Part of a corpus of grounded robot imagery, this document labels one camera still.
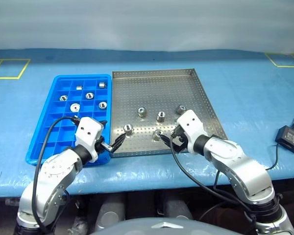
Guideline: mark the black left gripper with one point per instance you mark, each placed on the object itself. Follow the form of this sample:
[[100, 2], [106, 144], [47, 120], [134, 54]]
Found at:
[[100, 145]]

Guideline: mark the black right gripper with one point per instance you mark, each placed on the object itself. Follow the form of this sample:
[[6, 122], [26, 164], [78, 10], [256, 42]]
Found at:
[[177, 133]]

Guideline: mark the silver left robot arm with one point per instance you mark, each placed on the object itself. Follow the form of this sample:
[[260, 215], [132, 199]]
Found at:
[[54, 169]]

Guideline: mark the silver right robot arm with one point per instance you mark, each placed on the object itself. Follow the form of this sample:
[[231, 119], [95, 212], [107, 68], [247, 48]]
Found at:
[[235, 156]]

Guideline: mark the blue compartment tray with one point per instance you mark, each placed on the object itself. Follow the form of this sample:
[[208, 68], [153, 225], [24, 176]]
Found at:
[[63, 134]]

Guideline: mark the metal nut tray right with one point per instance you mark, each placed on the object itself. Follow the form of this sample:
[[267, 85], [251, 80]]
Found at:
[[181, 109]]

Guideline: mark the metal nut tray centre-left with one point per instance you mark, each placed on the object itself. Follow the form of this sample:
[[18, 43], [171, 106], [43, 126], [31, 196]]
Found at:
[[141, 111]]

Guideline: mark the perforated metal tray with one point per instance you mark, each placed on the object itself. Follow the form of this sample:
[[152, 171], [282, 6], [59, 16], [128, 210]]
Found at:
[[156, 93]]

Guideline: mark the grey rounded cylinder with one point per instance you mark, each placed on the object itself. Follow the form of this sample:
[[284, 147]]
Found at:
[[111, 213], [178, 210]]

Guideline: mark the grey robot torso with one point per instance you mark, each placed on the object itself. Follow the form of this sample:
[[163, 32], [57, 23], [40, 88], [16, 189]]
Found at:
[[161, 226]]

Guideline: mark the black power adapter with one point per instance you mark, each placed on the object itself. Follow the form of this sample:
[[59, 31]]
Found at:
[[289, 138]]

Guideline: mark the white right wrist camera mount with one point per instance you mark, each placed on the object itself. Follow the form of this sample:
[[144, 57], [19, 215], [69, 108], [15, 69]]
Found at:
[[192, 124]]

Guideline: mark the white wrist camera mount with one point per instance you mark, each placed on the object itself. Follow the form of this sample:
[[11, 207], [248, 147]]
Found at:
[[192, 124], [88, 127]]

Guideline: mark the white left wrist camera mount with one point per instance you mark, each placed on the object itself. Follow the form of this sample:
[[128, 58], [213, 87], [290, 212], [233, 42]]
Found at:
[[88, 127]]

